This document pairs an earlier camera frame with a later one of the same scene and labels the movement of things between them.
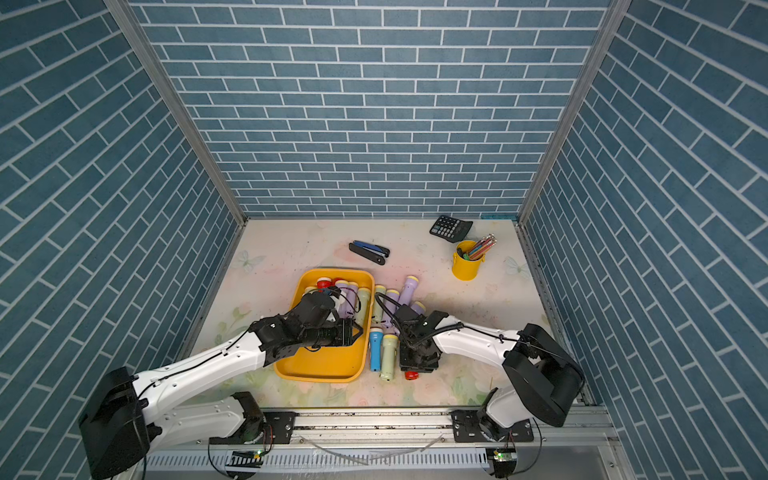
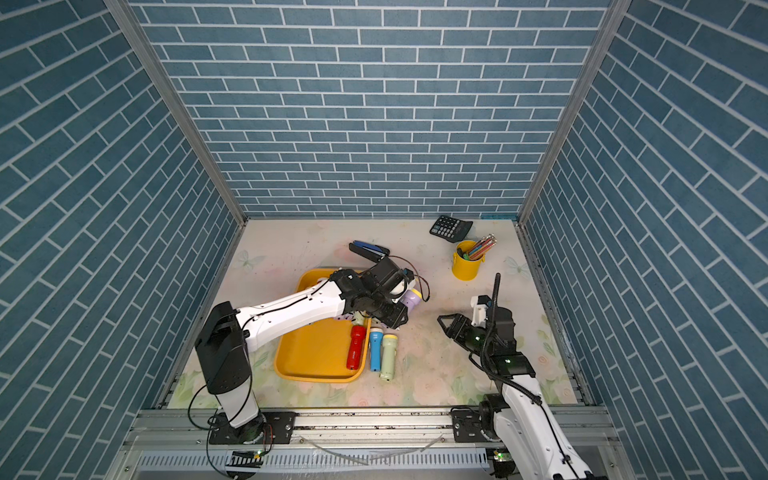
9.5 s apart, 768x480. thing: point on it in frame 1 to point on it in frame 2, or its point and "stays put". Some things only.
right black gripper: x=406 y=364 to x=454 y=329
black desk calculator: x=451 y=229 stays put
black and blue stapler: x=374 y=253 stays put
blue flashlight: x=375 y=338 stays put
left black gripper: x=345 y=332 to x=396 y=319
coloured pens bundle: x=482 y=246 stays put
